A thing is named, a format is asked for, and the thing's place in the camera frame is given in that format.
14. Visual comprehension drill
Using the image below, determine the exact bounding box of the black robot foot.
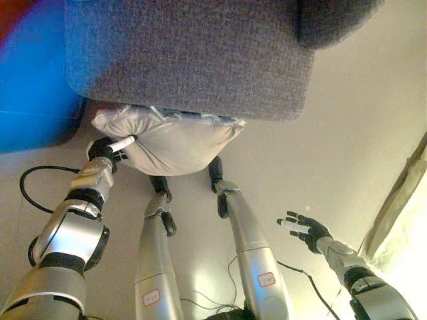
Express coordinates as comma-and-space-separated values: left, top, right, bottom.
149, 175, 173, 203
207, 156, 224, 194

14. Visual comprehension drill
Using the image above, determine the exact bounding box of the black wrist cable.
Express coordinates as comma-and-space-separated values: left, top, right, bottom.
276, 261, 342, 320
19, 165, 81, 214

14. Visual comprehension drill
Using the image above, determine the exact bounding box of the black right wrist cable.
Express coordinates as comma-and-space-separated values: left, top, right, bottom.
276, 261, 342, 320

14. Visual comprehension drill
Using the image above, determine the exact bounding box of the silver right robot leg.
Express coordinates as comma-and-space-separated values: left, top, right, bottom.
213, 179, 290, 320

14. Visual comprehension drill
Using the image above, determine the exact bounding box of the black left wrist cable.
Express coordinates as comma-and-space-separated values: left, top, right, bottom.
19, 165, 81, 214

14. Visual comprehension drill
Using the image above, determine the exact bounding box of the silver robot leg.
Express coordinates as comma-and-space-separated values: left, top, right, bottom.
133, 195, 185, 320
213, 179, 290, 320

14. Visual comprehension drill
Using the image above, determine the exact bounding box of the beige fabric curtain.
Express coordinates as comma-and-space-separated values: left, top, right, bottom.
358, 131, 427, 320

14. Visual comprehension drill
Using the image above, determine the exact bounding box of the black right robot foot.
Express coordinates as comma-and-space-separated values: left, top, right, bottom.
207, 156, 224, 194

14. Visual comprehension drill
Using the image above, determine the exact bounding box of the thin black wire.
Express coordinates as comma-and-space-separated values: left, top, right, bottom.
179, 255, 248, 311

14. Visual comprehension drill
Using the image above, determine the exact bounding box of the grey fabric armchair sofa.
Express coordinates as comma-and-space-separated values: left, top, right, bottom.
64, 0, 384, 123

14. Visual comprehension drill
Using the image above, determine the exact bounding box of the white pillow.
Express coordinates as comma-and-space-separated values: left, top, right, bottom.
90, 103, 248, 177

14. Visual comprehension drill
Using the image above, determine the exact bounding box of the black left robot foot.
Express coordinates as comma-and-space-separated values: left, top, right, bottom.
149, 175, 173, 203

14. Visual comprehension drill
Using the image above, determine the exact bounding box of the silver left robot leg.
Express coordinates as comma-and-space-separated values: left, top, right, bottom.
133, 195, 185, 320

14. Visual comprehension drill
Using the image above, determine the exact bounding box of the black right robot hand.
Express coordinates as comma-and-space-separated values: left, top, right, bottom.
276, 210, 334, 255

